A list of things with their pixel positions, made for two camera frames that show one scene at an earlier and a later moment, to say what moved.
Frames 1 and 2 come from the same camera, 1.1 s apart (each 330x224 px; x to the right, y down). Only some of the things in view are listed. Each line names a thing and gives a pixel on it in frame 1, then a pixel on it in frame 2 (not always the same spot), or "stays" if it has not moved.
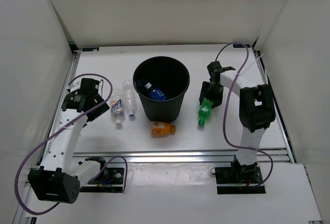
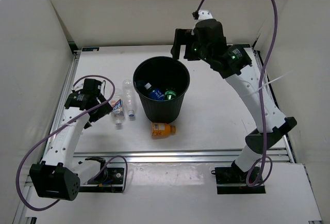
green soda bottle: x=204 y=111 → x=169 y=95
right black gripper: x=217 y=100 → x=183 y=37
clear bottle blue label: x=155 y=93 stays
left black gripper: x=98 y=112 stays
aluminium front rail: x=275 y=156 stays
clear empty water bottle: x=129 y=96 stays
